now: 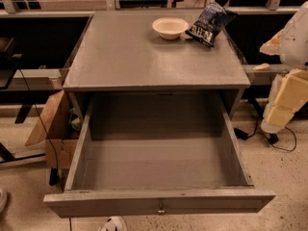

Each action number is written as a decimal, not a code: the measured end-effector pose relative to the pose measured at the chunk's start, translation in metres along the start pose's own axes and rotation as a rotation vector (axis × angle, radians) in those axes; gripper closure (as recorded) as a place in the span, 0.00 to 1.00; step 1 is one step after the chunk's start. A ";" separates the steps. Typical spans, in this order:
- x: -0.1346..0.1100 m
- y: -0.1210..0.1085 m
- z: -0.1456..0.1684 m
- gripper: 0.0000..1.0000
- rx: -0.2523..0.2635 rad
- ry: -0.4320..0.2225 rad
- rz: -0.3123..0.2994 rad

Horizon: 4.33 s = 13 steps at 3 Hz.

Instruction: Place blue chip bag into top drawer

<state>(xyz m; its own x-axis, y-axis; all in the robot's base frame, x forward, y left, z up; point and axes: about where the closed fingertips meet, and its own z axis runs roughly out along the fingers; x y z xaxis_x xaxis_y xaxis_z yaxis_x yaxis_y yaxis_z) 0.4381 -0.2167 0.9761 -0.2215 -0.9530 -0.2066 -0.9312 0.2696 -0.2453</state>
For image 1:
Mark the white object at left edge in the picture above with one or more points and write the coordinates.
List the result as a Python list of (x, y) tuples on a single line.
[(3, 200)]

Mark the blue chip bag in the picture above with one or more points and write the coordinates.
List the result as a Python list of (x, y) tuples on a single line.
[(209, 24)]

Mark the green snack bag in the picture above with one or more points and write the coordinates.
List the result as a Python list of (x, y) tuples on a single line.
[(74, 120)]

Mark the open grey top drawer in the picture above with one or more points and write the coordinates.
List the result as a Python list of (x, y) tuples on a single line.
[(136, 150)]

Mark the brown cardboard box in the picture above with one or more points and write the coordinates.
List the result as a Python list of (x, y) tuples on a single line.
[(52, 127)]

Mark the metal drawer knob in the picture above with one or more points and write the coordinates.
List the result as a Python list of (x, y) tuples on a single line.
[(161, 210)]

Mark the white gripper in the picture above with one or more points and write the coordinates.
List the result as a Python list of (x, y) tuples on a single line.
[(295, 43)]

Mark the black table leg right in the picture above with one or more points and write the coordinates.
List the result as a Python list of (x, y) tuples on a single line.
[(252, 100)]

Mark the grey wooden cabinet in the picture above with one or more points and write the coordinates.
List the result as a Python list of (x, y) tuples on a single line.
[(120, 51)]

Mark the yellow foam scrap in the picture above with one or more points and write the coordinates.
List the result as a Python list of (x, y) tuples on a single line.
[(261, 66)]

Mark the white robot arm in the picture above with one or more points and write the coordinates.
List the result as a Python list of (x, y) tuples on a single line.
[(293, 48)]

